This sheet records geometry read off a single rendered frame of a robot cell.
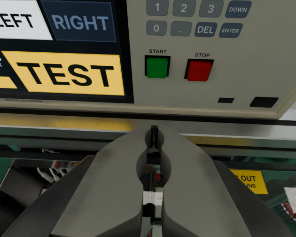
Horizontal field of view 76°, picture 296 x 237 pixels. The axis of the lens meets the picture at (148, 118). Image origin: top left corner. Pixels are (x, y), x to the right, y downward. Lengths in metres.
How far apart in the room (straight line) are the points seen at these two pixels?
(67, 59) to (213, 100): 0.15
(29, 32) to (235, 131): 0.22
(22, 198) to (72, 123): 0.42
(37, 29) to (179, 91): 0.14
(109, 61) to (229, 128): 0.15
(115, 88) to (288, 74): 0.16
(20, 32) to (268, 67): 0.21
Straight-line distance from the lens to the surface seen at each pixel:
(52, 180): 0.51
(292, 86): 0.23
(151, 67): 0.17
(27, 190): 0.63
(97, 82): 0.20
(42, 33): 0.19
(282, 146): 0.27
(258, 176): 0.28
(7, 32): 0.20
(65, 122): 0.24
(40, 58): 0.21
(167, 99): 0.21
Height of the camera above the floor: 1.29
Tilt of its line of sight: 53 degrees down
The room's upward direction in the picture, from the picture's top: 1 degrees clockwise
